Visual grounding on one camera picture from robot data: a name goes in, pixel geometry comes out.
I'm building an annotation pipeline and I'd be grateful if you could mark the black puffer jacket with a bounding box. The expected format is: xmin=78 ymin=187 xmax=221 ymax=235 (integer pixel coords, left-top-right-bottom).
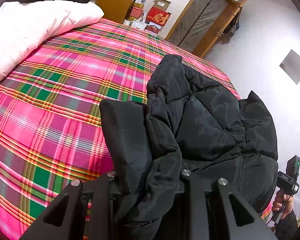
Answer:
xmin=100 ymin=55 xmax=278 ymax=239

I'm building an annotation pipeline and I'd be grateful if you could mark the black right sleeve forearm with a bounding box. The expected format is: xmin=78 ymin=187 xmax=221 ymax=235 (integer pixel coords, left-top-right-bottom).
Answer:
xmin=275 ymin=211 xmax=298 ymax=240

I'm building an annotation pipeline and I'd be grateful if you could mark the person's right hand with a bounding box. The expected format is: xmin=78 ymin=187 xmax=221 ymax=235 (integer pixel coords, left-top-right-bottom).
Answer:
xmin=271 ymin=190 xmax=294 ymax=220

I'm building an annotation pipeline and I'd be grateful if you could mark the dark bag on door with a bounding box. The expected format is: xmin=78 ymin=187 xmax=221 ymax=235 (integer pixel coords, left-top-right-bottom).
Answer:
xmin=224 ymin=12 xmax=240 ymax=37

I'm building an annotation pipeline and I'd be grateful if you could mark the wooden framed door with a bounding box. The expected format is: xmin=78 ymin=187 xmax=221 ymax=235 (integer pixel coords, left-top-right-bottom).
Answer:
xmin=165 ymin=0 xmax=247 ymax=58

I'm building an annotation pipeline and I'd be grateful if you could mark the red gift box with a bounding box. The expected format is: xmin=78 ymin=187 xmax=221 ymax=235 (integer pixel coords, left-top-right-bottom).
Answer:
xmin=146 ymin=7 xmax=171 ymax=27

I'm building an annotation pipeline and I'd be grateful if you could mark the brown cardboard box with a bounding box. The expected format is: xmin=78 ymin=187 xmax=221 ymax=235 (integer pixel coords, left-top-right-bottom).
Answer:
xmin=153 ymin=0 xmax=171 ymax=11

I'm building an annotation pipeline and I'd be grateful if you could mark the pink plastic basket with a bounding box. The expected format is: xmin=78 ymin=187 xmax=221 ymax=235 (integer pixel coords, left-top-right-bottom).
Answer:
xmin=129 ymin=6 xmax=143 ymax=19

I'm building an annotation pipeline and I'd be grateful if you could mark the pink plaid bed sheet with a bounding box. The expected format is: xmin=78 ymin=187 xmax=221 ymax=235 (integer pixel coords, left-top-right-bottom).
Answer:
xmin=0 ymin=19 xmax=236 ymax=239

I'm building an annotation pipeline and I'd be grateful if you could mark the white pink pillow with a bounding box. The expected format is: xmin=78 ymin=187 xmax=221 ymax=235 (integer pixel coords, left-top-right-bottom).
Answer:
xmin=0 ymin=0 xmax=104 ymax=81

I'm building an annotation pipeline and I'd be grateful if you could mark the grey square wall panel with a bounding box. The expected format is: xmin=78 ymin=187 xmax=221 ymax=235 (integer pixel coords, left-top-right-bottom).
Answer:
xmin=280 ymin=49 xmax=300 ymax=85

